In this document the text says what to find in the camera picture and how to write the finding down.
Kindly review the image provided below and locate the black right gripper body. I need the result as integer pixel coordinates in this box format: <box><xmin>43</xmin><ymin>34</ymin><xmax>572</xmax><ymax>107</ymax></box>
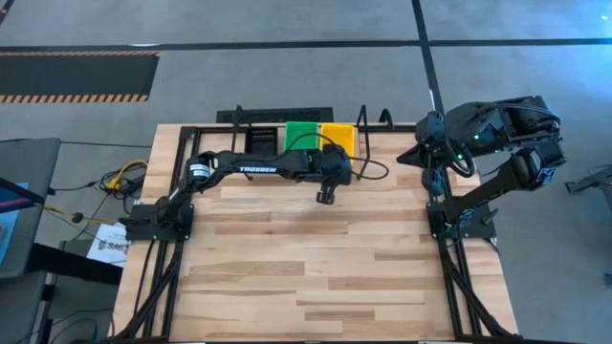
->
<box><xmin>432</xmin><ymin>136</ymin><xmax>479</xmax><ymax>181</ymax></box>

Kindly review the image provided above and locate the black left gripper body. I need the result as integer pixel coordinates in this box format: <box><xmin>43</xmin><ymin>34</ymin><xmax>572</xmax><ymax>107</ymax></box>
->
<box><xmin>317</xmin><ymin>142</ymin><xmax>355</xmax><ymax>188</ymax></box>

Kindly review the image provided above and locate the yellow plastic slotted basket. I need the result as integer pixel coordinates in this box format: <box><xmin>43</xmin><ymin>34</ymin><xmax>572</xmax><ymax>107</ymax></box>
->
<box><xmin>318</xmin><ymin>122</ymin><xmax>358</xmax><ymax>168</ymax></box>

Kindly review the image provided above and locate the green plastic slotted basket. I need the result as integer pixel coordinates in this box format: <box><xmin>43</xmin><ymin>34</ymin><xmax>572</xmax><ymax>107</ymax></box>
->
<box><xmin>283</xmin><ymin>121</ymin><xmax>320</xmax><ymax>153</ymax></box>

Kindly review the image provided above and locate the black plastic slotted basket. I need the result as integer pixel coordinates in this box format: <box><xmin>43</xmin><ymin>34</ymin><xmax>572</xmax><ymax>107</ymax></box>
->
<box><xmin>244</xmin><ymin>126</ymin><xmax>279</xmax><ymax>157</ymax></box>

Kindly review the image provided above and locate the black perforated floor grate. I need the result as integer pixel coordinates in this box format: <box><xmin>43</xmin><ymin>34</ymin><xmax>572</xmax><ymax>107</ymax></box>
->
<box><xmin>215</xmin><ymin>106</ymin><xmax>335</xmax><ymax>124</ymax></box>

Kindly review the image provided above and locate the black metal stand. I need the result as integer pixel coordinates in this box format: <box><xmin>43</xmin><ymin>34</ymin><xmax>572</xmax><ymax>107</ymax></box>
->
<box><xmin>563</xmin><ymin>164</ymin><xmax>612</xmax><ymax>211</ymax></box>

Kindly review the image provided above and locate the white printed paper sheet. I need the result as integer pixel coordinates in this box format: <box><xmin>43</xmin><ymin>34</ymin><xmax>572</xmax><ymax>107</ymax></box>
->
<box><xmin>87</xmin><ymin>222</ymin><xmax>130</xmax><ymax>269</ymax></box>

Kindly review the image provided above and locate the black desk beam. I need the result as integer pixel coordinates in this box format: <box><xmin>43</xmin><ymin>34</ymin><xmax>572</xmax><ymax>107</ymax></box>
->
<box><xmin>28</xmin><ymin>242</ymin><xmax>124</xmax><ymax>287</ymax></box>

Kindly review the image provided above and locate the black hazard striped floor mat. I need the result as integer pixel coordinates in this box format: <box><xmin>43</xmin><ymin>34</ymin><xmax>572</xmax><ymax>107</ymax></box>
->
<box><xmin>0</xmin><ymin>51</ymin><xmax>161</xmax><ymax>104</ymax></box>

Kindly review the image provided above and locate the gray side table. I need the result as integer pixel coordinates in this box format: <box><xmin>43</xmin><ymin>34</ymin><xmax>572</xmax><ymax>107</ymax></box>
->
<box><xmin>0</xmin><ymin>137</ymin><xmax>62</xmax><ymax>281</ymax></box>

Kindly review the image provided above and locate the blue panel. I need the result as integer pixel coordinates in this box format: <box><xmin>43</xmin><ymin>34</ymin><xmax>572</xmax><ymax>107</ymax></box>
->
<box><xmin>0</xmin><ymin>182</ymin><xmax>30</xmax><ymax>267</ymax></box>

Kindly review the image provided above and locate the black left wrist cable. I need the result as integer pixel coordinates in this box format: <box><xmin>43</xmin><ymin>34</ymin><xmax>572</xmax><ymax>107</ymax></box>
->
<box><xmin>285</xmin><ymin>131</ymin><xmax>390</xmax><ymax>182</ymax></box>

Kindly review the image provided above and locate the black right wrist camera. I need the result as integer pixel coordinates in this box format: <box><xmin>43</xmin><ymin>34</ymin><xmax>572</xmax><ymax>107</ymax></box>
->
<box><xmin>414</xmin><ymin>111</ymin><xmax>448</xmax><ymax>144</ymax></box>

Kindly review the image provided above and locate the black metal shelf side frame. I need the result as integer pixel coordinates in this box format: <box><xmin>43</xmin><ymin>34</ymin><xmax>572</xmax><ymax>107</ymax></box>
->
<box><xmin>356</xmin><ymin>104</ymin><xmax>372</xmax><ymax>182</ymax></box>
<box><xmin>229</xmin><ymin>104</ymin><xmax>254</xmax><ymax>182</ymax></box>

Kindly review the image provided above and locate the black aluminium table frame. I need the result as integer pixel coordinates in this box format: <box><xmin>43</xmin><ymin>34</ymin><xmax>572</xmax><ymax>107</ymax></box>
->
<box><xmin>109</xmin><ymin>123</ymin><xmax>520</xmax><ymax>343</ymax></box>

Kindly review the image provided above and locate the black cable bundle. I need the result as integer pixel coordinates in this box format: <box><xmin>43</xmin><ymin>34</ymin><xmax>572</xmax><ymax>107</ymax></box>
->
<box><xmin>47</xmin><ymin>167</ymin><xmax>147</xmax><ymax>240</ymax></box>

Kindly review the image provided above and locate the yellow cable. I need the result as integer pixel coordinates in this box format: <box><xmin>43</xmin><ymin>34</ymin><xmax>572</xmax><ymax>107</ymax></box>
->
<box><xmin>45</xmin><ymin>160</ymin><xmax>149</xmax><ymax>226</ymax></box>

